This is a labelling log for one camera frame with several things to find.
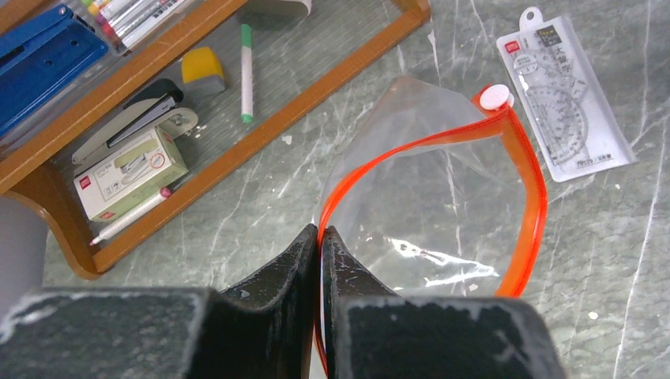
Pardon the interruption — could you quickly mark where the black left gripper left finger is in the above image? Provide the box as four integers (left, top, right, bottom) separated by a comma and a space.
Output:
1, 225, 317, 378

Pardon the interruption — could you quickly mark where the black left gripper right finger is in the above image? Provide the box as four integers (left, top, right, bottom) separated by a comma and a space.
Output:
321, 227, 566, 378

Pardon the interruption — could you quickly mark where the clear zip bag orange zipper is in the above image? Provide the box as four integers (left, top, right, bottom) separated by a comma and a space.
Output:
313, 75, 549, 377

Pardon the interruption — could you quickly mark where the pink white marker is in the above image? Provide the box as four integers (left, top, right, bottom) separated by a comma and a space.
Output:
89, 187, 172, 246

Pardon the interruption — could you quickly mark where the green white staples box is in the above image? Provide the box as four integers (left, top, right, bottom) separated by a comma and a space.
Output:
73, 126, 188, 223

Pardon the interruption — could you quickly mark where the wooden three-tier shelf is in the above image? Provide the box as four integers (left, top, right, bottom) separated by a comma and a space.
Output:
9, 1, 428, 288

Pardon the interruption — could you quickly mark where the black white stapler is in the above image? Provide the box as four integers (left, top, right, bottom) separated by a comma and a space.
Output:
71, 78, 199, 170

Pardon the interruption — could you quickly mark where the yellow grey eraser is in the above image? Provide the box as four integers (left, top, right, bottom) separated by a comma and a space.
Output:
180, 47, 227, 98

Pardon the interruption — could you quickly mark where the ruler set clear package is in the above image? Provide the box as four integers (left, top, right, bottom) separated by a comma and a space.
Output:
496, 6, 637, 182

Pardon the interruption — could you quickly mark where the green white marker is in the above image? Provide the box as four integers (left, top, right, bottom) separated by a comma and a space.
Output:
240, 24, 254, 123

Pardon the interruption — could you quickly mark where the marker pen set pack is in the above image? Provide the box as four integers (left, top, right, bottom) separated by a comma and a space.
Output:
81, 0, 193, 54

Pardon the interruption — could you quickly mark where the blue hole punch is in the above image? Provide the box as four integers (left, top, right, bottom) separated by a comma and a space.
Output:
1, 4, 108, 137

